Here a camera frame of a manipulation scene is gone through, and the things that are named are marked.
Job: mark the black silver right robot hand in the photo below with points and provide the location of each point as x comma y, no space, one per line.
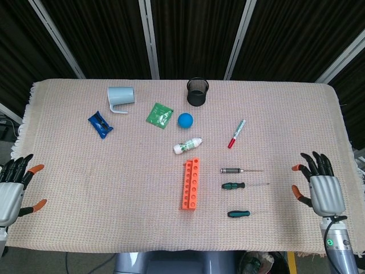
326,194

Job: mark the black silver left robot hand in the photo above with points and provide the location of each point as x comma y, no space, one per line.
8,197

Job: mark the green black striped screwdriver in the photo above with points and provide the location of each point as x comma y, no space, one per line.
232,185

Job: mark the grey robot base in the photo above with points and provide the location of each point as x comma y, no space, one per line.
176,262

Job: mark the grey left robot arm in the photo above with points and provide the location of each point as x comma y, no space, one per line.
3,237

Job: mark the teal black screwdriver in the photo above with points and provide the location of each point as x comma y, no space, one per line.
238,214

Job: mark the orange hole block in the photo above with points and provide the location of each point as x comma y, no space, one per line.
190,185

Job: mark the black trash bin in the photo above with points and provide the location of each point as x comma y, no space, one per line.
256,264

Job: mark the beige woven tablecloth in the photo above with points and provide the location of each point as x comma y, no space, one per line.
114,185

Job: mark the red capped marker pen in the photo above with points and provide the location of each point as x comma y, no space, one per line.
235,135

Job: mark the blue snack packet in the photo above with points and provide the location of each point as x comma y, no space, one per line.
99,124

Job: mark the white green glue bottle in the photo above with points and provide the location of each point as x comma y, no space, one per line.
185,146

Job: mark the light blue plastic mug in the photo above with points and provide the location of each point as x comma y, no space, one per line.
121,95

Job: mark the blue ball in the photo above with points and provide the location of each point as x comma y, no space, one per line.
185,120

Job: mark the black mesh pen cup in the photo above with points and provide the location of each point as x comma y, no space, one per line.
197,98

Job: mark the green sachet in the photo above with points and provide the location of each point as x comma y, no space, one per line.
159,115

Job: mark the aluminium frame post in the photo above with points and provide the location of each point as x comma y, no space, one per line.
149,40
239,40
57,40
10,113
339,61

